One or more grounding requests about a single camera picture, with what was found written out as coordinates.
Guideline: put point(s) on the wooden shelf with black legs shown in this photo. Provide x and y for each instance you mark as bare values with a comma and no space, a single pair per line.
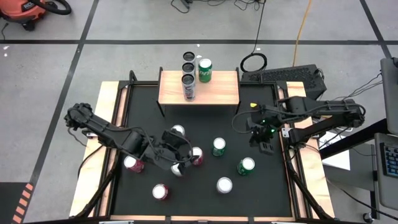
217,90

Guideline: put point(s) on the black support beam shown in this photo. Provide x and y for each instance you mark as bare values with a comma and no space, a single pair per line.
351,140

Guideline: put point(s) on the green Sprite can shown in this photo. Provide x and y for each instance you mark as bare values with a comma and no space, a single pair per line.
219,144
205,74
247,164

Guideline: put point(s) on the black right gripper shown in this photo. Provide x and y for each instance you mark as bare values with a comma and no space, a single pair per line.
262,126

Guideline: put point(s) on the white Celsius can black lid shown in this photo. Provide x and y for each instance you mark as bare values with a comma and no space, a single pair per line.
188,68
188,57
188,91

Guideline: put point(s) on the red Coca-Cola can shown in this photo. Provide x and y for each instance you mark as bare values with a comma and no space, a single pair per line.
160,191
130,163
198,154

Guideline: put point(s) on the computer monitor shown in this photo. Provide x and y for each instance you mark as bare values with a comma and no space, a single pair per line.
390,93

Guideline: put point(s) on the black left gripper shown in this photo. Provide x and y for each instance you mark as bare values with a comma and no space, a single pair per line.
171,146

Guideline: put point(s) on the dark keyboard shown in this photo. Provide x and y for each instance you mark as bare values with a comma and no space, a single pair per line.
390,160

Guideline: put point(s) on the grey desk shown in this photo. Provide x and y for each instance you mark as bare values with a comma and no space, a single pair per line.
385,193

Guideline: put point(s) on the white and red Spindrift can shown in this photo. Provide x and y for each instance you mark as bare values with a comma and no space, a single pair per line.
224,185
176,169
178,129

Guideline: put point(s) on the white paper sheet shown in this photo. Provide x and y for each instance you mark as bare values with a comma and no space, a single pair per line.
339,160

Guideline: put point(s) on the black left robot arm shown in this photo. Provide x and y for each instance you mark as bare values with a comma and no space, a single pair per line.
102,127

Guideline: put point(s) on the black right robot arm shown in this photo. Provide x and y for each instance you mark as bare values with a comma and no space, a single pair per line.
326,105

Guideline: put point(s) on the orange shop vacuum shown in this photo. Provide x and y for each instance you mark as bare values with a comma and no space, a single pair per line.
21,9

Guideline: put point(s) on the black caster wheel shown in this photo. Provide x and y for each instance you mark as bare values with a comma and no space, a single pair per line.
367,217

